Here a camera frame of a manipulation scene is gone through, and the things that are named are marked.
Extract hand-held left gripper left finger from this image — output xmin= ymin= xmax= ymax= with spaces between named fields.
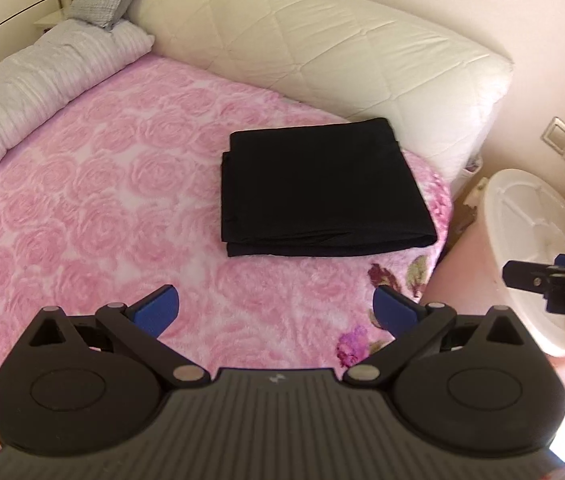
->
xmin=27 ymin=285 xmax=210 ymax=389

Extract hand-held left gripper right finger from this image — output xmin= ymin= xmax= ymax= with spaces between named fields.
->
xmin=343 ymin=286 xmax=526 ymax=390

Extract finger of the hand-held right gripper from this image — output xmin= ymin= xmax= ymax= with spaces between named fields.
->
xmin=503 ymin=254 xmax=565 ymax=295

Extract black pants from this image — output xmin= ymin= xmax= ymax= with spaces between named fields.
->
xmin=220 ymin=117 xmax=438 ymax=259

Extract pink rose pattern blanket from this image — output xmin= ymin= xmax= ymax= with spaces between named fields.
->
xmin=0 ymin=55 xmax=454 ymax=461

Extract white striped duvet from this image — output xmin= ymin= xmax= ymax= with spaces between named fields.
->
xmin=0 ymin=19 xmax=156 ymax=204

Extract white wall switch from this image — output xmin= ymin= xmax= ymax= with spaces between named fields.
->
xmin=541 ymin=116 xmax=565 ymax=154

